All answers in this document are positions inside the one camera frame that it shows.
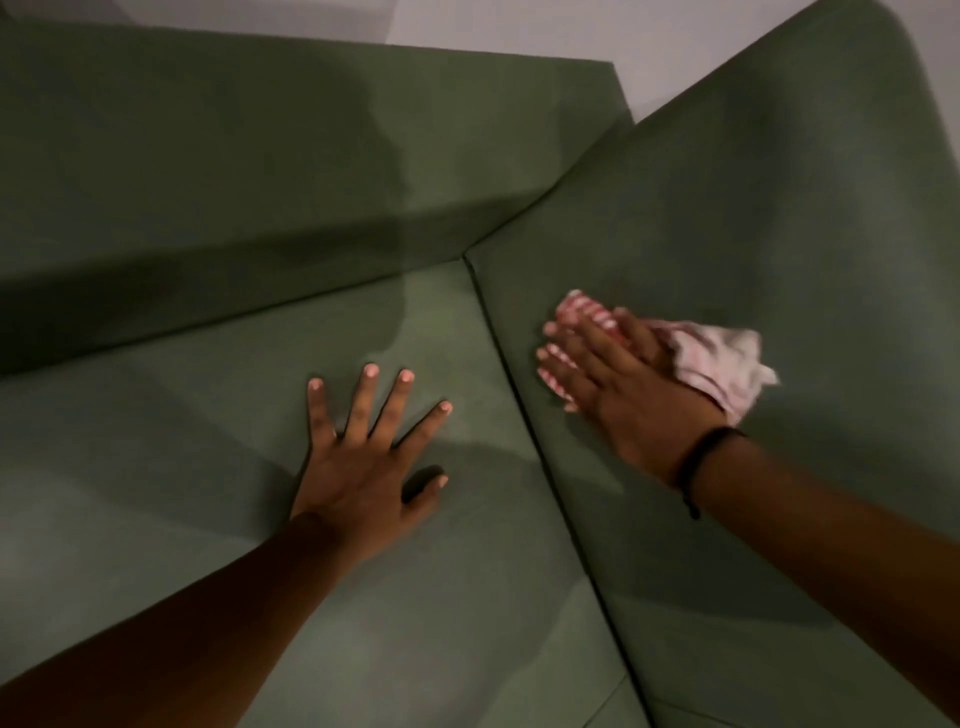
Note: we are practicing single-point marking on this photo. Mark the person's right hand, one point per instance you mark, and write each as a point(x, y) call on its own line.
point(645, 409)

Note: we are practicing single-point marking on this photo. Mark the person's left hand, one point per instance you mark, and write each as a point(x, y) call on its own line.
point(352, 487)

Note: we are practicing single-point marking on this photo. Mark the person's left thumb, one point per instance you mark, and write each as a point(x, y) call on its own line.
point(429, 495)

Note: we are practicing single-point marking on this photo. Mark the person's left middle finger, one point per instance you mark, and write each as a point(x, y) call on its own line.
point(396, 405)

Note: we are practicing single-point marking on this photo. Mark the person's right middle finger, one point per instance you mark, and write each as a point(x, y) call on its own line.
point(574, 366)

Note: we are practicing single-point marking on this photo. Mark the person's left little finger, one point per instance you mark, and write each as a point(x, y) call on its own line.
point(321, 412)

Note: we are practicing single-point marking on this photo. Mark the person's right little finger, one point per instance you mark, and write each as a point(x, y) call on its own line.
point(641, 334)

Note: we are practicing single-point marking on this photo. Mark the red white striped cloth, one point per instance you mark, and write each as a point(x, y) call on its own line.
point(720, 360)

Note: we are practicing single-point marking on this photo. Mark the person's left forearm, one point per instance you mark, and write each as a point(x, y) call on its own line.
point(180, 637)

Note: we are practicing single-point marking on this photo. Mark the person's right forearm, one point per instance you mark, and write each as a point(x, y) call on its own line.
point(840, 547)

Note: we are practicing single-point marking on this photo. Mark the green sofa seat cushion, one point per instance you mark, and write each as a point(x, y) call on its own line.
point(465, 600)

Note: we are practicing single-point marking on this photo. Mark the black wristband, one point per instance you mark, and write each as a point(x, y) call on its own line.
point(701, 451)

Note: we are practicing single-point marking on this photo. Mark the green sofa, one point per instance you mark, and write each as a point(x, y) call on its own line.
point(750, 187)

